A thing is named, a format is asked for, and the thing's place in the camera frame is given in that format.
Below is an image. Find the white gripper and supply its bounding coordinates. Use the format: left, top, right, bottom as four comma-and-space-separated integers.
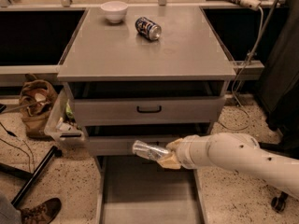
157, 135, 209, 170

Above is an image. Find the silver redbull can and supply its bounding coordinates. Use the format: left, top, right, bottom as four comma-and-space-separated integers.
132, 140, 171, 161

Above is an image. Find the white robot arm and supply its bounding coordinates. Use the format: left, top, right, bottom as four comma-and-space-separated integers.
157, 133, 299, 199

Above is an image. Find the grey top drawer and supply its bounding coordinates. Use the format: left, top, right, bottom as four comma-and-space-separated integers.
72, 97, 225, 126

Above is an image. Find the grey open bottom drawer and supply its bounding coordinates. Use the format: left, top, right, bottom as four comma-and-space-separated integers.
96, 156, 207, 224

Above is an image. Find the grey middle drawer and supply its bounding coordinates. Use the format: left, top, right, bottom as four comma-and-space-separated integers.
85, 135, 182, 156

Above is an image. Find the grey drawer cabinet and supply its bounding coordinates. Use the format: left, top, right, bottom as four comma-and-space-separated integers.
56, 5, 237, 161

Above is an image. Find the blue pepsi can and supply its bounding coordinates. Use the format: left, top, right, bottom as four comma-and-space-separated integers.
135, 17, 162, 41

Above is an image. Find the clear plastic storage bin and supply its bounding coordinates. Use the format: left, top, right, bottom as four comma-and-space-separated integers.
44, 90, 85, 147

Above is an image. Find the black office chair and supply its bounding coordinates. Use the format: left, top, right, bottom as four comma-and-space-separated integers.
258, 77, 299, 214

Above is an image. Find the brown suede shoe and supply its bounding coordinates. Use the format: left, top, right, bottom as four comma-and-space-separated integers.
21, 198, 62, 224

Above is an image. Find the tan canvas bag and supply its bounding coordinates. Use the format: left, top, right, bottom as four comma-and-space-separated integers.
19, 74, 58, 140

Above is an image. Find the white ceramic bowl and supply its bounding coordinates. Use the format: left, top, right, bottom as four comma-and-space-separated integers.
100, 1, 128, 23

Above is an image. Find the black tripod leg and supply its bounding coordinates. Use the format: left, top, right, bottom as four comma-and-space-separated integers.
0, 146, 63, 207

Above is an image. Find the white cable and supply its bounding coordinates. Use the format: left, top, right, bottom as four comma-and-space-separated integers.
217, 5, 265, 133

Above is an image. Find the black floor cable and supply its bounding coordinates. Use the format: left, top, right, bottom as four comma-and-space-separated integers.
0, 121, 36, 173

